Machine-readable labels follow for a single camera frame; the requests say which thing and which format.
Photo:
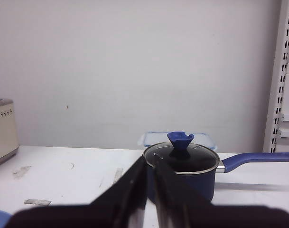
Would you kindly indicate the white slotted shelf upright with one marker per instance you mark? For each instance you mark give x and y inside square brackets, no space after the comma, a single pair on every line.
[276,138]

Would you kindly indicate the glass lid with blue knob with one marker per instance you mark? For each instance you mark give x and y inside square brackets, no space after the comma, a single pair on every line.
[183,156]

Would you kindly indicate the dark blue saucepan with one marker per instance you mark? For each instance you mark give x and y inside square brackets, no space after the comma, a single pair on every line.
[203,183]

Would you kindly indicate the cream silver toaster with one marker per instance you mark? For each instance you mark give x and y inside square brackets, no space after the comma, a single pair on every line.
[9,143]

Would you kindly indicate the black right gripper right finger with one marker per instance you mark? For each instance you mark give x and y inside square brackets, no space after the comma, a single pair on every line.
[178,205]

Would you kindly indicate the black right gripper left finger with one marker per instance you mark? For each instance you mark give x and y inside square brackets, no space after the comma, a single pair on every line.
[123,204]

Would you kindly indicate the clear plastic food container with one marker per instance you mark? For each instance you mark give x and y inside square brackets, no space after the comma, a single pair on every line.
[151,138]

